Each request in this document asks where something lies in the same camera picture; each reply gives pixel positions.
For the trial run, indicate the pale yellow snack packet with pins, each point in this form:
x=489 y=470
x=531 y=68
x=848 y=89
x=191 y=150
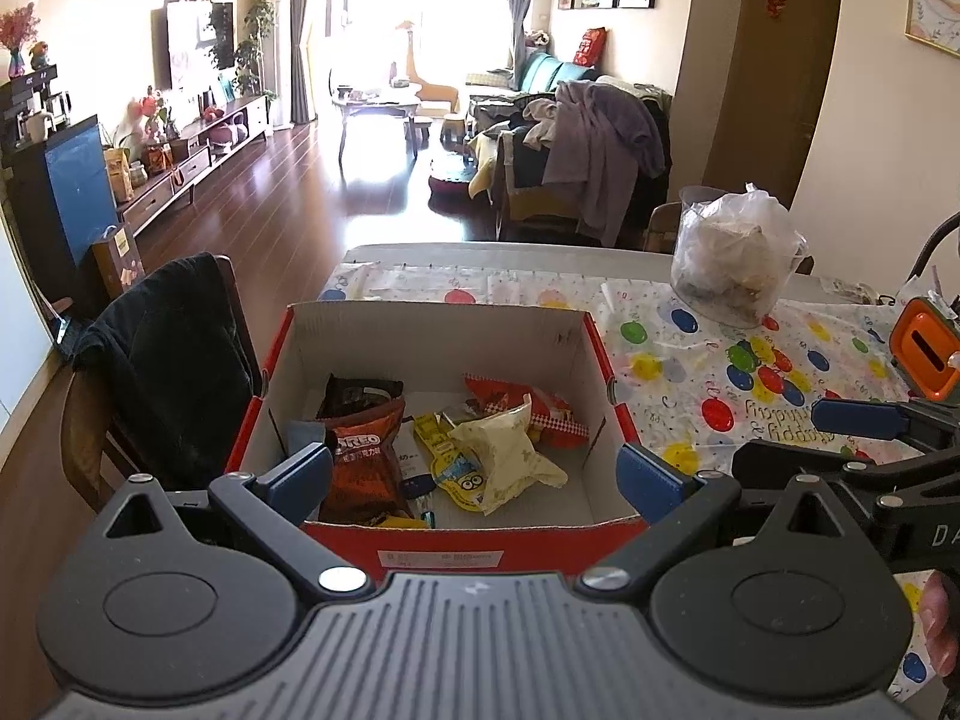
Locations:
x=502 y=457

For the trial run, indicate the round stool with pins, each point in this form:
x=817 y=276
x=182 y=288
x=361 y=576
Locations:
x=455 y=127
x=420 y=131

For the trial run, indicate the red cardboard box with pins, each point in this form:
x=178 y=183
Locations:
x=450 y=345

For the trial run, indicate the green potted plant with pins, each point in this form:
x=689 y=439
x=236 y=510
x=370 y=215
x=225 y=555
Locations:
x=255 y=45

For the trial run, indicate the grey purple clothes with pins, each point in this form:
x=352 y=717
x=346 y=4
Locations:
x=600 y=150

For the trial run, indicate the brown curtain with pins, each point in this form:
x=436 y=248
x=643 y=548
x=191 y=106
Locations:
x=304 y=30

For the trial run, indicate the red door ornament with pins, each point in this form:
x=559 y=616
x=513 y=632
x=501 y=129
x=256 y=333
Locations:
x=776 y=2

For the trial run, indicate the polka dot tablecloth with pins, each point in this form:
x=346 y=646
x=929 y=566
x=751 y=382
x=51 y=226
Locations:
x=675 y=405

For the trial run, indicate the red cushion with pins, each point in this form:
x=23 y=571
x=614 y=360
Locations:
x=591 y=46

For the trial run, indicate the red flowers in pot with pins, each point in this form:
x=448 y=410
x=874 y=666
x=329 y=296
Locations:
x=146 y=112

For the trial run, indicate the dark cabinet with blue panel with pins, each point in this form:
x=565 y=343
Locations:
x=75 y=187

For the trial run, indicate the wooden television cabinet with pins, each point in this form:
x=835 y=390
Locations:
x=195 y=157

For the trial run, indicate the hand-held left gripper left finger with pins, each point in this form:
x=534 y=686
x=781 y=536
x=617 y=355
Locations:
x=300 y=480

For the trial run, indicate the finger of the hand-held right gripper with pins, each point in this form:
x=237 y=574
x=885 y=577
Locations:
x=780 y=459
x=855 y=420

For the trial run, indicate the person's right hand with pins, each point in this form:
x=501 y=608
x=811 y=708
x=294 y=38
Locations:
x=936 y=615

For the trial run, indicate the grey curtain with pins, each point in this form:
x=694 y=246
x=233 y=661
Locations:
x=519 y=15

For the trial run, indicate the dark brown snack packet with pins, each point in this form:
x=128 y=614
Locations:
x=360 y=394

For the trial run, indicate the television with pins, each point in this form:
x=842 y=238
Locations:
x=191 y=45

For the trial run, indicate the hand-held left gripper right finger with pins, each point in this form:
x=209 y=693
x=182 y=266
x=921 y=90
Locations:
x=649 y=476

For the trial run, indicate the coffee table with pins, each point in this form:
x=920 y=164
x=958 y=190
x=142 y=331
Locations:
x=375 y=105

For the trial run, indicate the orange and green box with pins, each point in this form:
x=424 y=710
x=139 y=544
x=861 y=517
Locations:
x=922 y=345

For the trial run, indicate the brown orange snack packet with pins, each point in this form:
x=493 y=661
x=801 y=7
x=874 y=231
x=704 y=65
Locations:
x=364 y=472

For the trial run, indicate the brown door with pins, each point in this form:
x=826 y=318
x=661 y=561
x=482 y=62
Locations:
x=757 y=90

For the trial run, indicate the clear plastic container with bags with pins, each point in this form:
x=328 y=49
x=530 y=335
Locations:
x=739 y=255

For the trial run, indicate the pink flowers in vase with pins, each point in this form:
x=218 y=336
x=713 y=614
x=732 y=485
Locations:
x=19 y=34

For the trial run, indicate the armchair under clothes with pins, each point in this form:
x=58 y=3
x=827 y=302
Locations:
x=525 y=195

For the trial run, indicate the grey desk lamp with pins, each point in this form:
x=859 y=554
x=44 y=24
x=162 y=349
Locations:
x=930 y=240

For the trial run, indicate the dark floor cushion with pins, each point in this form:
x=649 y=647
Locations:
x=450 y=178

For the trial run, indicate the yellow cartoon snack packet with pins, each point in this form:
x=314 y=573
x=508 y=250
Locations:
x=450 y=476

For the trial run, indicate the white standing air conditioner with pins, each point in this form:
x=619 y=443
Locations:
x=276 y=52

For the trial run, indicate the red checked snack packet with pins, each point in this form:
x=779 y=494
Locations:
x=555 y=420

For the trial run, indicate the coffee machine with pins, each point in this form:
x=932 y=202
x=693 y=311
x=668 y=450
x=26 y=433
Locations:
x=34 y=109

